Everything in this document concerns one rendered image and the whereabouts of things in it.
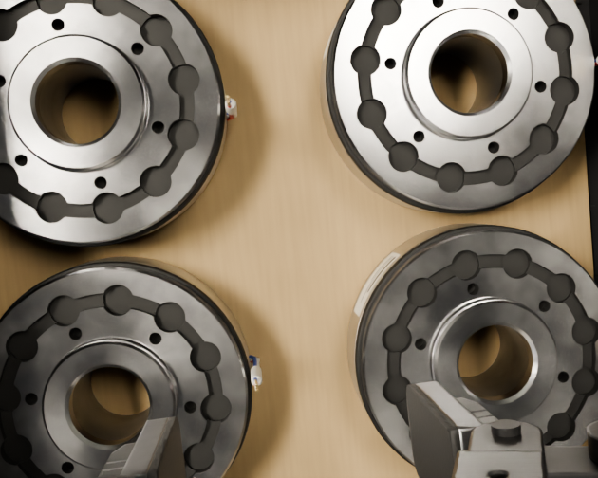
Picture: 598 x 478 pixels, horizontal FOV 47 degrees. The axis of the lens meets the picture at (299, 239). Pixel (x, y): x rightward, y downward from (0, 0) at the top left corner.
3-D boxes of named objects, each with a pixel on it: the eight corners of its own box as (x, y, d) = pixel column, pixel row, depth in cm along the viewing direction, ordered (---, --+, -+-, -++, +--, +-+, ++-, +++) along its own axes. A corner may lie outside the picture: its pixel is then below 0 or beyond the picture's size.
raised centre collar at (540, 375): (552, 419, 27) (560, 424, 26) (429, 425, 26) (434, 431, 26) (552, 294, 26) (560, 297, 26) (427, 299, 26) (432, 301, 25)
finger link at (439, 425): (462, 546, 13) (414, 469, 16) (497, 541, 13) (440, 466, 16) (450, 430, 13) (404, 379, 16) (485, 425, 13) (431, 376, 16)
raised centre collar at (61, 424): (190, 451, 26) (189, 457, 25) (60, 479, 25) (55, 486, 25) (164, 324, 25) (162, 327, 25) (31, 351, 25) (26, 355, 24)
